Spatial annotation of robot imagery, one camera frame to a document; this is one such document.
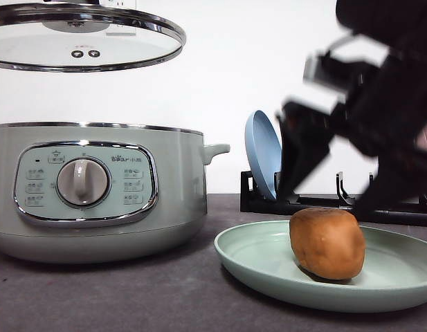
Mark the grey table mat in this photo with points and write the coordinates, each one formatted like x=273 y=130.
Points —
x=192 y=290

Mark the white wall socket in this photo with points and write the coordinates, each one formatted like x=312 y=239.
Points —
x=116 y=30

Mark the black plate rack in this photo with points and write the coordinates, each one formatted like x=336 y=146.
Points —
x=405 y=214

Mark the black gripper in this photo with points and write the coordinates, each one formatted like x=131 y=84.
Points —
x=377 y=76

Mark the blue plate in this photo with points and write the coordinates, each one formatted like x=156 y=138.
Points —
x=263 y=148

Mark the green electric steamer pot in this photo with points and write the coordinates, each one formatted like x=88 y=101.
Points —
x=97 y=192

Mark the glass steamer lid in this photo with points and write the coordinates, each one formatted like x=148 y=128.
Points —
x=81 y=35

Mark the brown potato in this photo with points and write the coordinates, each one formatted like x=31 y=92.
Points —
x=327 y=243

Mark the green plate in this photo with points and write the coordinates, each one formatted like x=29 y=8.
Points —
x=260 y=259

